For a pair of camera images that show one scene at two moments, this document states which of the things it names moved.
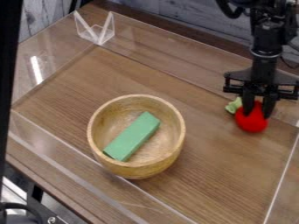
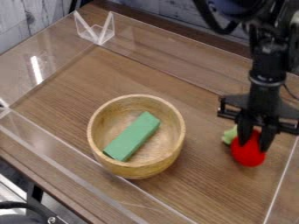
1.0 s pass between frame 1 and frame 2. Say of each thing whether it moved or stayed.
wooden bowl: stayed
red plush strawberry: moved
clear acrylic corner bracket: stayed
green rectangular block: stayed
